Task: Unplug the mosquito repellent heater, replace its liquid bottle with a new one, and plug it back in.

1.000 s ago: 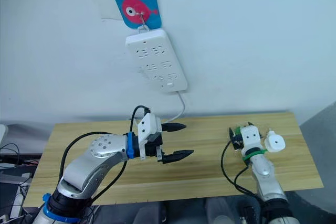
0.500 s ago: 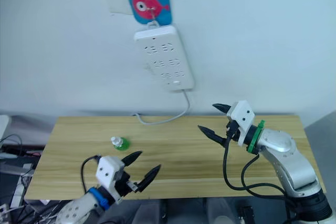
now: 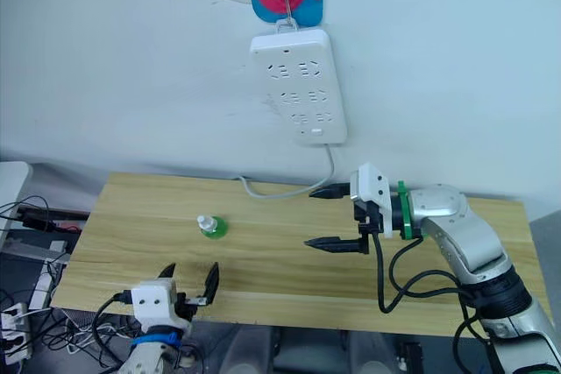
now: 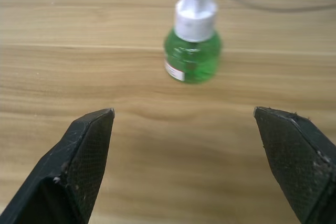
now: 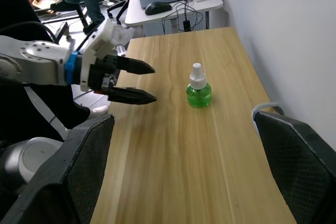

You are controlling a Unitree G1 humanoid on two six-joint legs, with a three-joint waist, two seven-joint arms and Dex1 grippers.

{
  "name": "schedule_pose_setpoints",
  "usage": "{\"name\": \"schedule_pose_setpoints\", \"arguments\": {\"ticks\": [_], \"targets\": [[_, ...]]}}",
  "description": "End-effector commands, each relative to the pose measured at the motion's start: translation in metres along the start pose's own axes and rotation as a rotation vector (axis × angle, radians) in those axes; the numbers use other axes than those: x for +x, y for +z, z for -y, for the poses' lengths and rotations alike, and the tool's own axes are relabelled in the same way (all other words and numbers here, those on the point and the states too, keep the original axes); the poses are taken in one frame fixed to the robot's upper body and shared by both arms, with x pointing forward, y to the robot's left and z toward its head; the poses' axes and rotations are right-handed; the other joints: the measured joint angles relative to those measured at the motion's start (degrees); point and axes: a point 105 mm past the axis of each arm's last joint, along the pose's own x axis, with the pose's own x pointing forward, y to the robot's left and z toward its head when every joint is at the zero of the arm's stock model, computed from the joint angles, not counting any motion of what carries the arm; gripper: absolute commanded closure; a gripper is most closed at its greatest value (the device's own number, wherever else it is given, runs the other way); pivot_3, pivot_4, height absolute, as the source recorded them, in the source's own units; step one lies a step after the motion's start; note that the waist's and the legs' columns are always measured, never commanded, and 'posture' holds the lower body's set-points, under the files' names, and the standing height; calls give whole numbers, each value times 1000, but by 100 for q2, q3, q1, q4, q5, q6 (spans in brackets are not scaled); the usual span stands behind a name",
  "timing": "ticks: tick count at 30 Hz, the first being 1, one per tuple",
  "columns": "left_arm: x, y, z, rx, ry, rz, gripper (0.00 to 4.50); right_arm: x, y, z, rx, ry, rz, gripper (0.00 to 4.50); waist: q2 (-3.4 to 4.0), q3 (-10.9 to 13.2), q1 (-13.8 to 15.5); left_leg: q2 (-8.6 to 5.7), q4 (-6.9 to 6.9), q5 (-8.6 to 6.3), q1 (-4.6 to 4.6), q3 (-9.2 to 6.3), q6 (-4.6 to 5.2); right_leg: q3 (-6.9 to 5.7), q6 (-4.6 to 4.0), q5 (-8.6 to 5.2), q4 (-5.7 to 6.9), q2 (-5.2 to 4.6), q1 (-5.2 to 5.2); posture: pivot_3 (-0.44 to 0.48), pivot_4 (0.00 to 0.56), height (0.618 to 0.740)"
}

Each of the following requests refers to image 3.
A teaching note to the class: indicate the white floor power strip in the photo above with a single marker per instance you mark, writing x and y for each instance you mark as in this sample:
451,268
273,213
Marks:
15,332

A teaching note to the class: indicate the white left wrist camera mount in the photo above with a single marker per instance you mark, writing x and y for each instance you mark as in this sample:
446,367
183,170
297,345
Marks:
152,299

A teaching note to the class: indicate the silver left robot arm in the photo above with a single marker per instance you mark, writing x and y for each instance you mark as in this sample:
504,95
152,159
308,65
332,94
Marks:
151,358

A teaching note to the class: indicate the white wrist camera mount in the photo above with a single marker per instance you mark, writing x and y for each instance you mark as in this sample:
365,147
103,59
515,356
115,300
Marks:
152,299
372,185

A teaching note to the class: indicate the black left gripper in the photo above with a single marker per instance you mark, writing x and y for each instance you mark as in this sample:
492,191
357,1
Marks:
186,306

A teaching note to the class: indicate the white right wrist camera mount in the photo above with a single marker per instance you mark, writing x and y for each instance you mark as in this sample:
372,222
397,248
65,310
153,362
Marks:
372,185

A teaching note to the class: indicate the white furniture piece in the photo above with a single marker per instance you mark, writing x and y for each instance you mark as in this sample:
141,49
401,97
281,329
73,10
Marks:
11,194

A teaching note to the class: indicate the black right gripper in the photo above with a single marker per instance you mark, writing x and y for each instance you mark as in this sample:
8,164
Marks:
367,216

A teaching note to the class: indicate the green liquid bottle white cap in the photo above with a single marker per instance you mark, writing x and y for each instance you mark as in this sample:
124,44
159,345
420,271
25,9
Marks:
215,227

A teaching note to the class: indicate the black electronic box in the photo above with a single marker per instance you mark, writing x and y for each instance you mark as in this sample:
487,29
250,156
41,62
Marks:
44,218

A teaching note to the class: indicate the blue left wrist band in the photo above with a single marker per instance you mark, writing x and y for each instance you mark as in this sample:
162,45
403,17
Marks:
158,340

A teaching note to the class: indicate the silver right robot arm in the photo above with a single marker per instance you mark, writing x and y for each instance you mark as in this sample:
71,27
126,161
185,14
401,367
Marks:
464,234

